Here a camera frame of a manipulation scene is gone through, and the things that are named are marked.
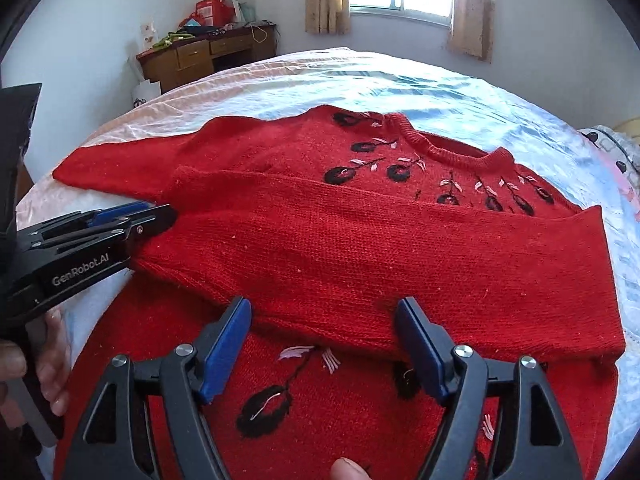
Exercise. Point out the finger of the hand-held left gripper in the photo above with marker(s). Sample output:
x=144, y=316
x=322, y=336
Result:
x=155, y=220
x=120, y=212

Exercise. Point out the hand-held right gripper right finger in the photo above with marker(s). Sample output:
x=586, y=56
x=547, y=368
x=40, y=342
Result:
x=422, y=350

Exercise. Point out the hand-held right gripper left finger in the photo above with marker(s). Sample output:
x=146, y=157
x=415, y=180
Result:
x=227, y=345

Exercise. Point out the red knitted sweater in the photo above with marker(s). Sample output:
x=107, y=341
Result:
x=350, y=240

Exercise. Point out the person's left hand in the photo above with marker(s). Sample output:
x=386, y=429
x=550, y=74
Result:
x=57, y=360

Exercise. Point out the person's right hand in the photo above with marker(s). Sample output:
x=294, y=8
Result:
x=350, y=471

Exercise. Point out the white paper bag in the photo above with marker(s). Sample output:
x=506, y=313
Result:
x=146, y=94

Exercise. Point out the wooden desk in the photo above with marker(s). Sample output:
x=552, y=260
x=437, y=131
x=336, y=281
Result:
x=190, y=57

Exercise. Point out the green cloth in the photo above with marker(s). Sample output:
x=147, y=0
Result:
x=170, y=40

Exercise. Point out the dark blue cloth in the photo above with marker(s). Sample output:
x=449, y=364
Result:
x=200, y=29

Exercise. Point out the red bag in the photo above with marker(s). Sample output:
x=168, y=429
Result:
x=212, y=12

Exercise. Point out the blue polka dot bed sheet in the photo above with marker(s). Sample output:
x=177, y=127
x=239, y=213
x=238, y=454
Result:
x=400, y=90

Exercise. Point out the pink cartoon print pillow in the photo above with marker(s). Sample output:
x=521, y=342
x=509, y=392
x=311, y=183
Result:
x=627, y=185

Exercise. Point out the grey patterned pillow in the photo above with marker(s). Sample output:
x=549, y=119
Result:
x=612, y=142

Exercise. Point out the cream wooden headboard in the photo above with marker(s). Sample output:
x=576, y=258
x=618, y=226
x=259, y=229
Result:
x=630, y=125

